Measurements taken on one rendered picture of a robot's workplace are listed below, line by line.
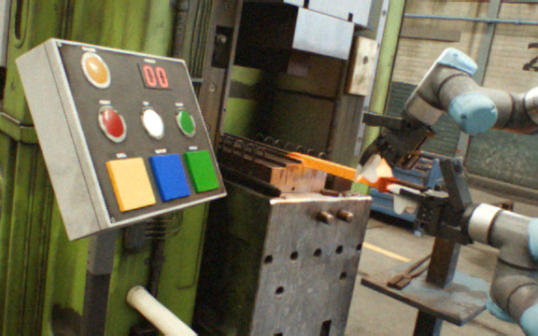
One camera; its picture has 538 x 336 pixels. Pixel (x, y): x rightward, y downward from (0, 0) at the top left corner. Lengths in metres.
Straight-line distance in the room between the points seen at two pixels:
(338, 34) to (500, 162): 7.84
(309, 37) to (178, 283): 0.70
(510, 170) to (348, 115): 7.49
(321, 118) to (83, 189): 1.03
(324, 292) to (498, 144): 7.78
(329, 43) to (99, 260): 0.76
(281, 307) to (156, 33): 0.73
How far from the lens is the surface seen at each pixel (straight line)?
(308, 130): 1.71
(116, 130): 0.83
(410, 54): 9.92
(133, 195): 0.81
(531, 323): 0.94
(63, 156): 0.81
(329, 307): 1.55
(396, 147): 1.17
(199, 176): 0.96
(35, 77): 0.84
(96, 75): 0.85
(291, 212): 1.30
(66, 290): 1.74
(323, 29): 1.36
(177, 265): 1.41
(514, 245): 1.05
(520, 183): 9.04
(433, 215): 1.12
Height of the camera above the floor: 1.20
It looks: 10 degrees down
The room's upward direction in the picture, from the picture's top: 10 degrees clockwise
